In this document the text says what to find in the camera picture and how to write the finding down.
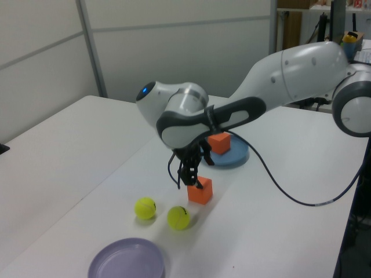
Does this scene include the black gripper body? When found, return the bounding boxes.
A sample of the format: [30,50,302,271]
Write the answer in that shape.
[173,140,209,166]

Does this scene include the orange cube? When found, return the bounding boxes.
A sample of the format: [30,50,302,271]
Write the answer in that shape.
[208,132,232,156]
[187,177,214,206]

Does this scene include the yellow tennis ball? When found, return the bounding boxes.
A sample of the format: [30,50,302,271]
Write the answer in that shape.
[166,206,191,231]
[134,197,157,221]

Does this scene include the blue plate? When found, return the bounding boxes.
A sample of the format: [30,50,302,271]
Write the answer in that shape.
[202,133,250,169]

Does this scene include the purple plate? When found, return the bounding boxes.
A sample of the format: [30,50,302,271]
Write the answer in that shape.
[88,237,165,278]

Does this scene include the black power strip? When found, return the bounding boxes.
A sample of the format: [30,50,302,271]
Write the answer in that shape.
[289,97,333,111]

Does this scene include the brown wooden cabinet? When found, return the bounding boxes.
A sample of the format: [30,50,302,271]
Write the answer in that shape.
[278,11,303,52]

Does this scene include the black monitor stand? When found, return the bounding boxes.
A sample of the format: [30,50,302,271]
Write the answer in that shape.
[317,12,330,42]

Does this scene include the blue bottle yellow lid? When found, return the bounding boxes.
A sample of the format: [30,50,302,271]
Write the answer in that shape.
[341,31,365,59]

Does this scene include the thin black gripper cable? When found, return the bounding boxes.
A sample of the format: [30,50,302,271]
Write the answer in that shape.
[166,152,184,190]

